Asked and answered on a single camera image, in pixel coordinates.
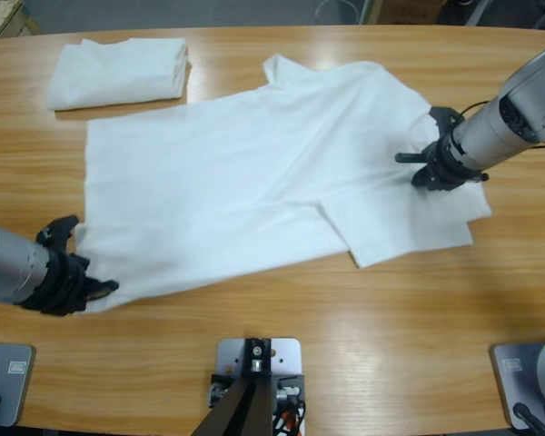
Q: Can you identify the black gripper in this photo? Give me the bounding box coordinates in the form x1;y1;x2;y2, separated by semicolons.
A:
395;129;490;190
15;243;120;318

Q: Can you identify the white T-shirt with small print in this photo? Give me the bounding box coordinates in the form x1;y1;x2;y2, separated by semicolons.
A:
74;53;492;315

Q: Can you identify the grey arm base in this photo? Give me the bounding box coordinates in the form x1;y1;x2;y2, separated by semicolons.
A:
490;336;545;431
0;342;35;428

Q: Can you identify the brown cardboard box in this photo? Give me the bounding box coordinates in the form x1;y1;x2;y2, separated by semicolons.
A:
372;0;441;25

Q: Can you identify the folded white T-shirt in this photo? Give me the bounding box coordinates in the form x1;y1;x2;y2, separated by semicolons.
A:
44;37;191;112

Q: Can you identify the orange clamp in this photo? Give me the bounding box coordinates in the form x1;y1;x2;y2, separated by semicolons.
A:
272;405;308;436

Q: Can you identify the wooden pallet stack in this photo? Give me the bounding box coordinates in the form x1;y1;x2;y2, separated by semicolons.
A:
0;0;42;41

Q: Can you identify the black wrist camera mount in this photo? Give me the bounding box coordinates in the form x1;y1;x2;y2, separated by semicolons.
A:
35;214;82;250
429;106;465;137

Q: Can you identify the silver bracket fitting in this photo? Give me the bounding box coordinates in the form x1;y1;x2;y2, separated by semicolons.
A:
275;383;301;405
208;381;231;406

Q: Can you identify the dark camera post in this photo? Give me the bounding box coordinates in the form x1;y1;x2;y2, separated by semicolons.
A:
193;336;273;436

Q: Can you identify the white mount plate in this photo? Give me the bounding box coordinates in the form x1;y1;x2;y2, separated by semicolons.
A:
215;336;304;378

